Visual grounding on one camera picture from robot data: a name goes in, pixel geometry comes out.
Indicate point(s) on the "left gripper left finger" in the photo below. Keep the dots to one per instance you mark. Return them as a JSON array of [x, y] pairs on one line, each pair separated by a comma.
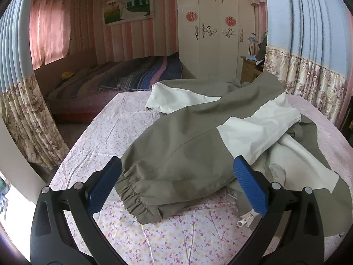
[[51, 241]]

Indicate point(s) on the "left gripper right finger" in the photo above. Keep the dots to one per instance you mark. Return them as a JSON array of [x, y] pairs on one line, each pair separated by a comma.
[[302, 241]]

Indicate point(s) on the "olive and white jacket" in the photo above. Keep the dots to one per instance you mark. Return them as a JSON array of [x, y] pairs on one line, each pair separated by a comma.
[[204, 124]]

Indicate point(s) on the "dark clothing on nightstand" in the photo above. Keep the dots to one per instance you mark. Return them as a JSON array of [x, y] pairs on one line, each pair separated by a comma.
[[260, 56]]

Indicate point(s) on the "blue floral curtain left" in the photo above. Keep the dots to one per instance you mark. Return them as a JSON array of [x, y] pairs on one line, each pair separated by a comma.
[[23, 108]]

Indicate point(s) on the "blue floral curtain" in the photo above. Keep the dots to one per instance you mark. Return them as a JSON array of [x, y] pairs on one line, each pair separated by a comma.
[[23, 108], [309, 49]]

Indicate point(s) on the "dark bed with brown headboard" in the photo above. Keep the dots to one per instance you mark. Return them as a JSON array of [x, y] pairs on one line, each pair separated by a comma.
[[78, 110]]

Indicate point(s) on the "yellow small object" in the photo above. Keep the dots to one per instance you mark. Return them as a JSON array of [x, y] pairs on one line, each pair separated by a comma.
[[67, 75]]

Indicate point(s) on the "wooden nightstand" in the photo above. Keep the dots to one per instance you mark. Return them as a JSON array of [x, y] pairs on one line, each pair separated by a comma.
[[250, 71]]

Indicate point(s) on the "striped dark blanket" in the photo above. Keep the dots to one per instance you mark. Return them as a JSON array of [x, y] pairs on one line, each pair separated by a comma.
[[135, 75]]

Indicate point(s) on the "blue floral curtain right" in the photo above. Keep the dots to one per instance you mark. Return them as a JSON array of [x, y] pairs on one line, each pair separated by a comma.
[[309, 49]]

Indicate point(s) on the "desk lamp ornament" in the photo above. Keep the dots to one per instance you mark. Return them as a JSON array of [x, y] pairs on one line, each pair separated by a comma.
[[253, 40]]

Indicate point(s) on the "pink window curtain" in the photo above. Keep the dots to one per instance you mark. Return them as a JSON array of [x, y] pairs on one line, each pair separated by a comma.
[[49, 31]]

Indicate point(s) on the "white wardrobe with decals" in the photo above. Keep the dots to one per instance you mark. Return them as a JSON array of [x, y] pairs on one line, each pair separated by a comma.
[[212, 36]]

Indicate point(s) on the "framed wedding picture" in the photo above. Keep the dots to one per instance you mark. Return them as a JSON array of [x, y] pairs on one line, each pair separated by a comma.
[[122, 11]]

